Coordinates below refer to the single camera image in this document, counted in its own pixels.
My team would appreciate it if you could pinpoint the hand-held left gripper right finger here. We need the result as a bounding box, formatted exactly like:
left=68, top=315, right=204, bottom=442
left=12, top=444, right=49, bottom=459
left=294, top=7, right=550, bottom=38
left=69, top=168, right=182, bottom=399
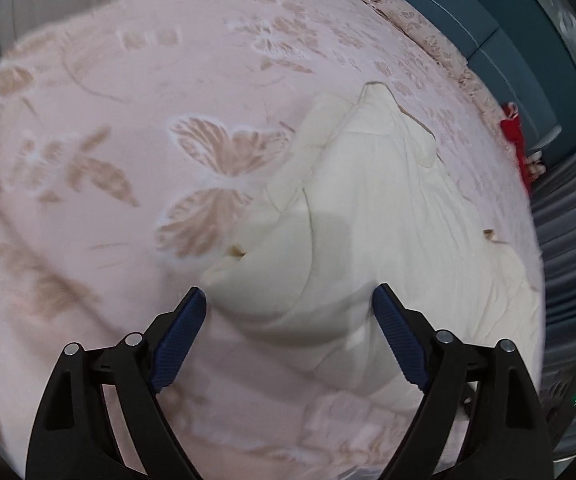
left=372, top=284, right=554, bottom=480

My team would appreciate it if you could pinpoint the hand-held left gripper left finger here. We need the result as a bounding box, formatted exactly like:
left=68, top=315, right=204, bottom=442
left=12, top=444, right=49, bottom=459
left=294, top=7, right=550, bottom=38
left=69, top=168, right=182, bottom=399
left=25, top=287, right=207, bottom=480

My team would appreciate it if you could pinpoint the cream quilted jacket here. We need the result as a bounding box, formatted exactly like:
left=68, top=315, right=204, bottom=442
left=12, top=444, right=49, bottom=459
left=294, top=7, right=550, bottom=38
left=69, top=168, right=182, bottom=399
left=200, top=81, right=541, bottom=403

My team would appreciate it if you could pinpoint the red clothing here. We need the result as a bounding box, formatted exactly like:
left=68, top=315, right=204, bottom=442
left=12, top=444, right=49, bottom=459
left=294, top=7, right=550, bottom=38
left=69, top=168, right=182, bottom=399
left=499, top=102, right=534, bottom=196

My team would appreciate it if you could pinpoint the pink floral bedspread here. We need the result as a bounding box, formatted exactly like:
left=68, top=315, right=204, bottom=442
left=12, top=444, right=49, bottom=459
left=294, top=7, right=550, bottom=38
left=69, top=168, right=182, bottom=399
left=0, top=0, right=549, bottom=480

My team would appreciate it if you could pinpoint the blue upholstered headboard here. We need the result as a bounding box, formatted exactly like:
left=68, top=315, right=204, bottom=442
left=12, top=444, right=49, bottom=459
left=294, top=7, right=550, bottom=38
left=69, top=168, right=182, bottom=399
left=353, top=0, right=576, bottom=156

